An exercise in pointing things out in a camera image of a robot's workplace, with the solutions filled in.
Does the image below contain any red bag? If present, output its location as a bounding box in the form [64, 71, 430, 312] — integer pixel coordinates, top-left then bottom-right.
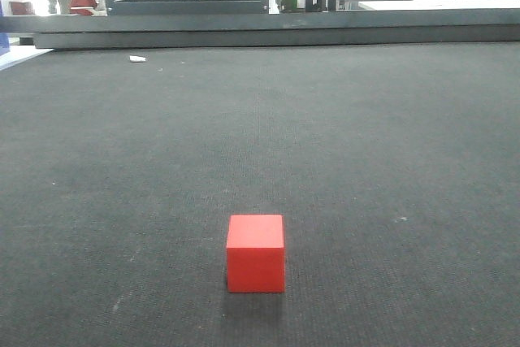
[70, 0, 98, 16]

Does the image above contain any red magnetic cube block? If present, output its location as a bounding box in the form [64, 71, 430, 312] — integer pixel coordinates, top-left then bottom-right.
[226, 215, 285, 293]

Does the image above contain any black floor platform edge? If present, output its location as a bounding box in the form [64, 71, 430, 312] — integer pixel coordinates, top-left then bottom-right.
[1, 9, 519, 50]

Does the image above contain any white table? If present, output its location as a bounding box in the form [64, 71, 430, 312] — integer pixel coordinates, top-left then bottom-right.
[337, 0, 519, 11]

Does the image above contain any white paper scrap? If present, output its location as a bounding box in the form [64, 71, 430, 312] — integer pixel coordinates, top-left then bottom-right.
[128, 55, 146, 63]

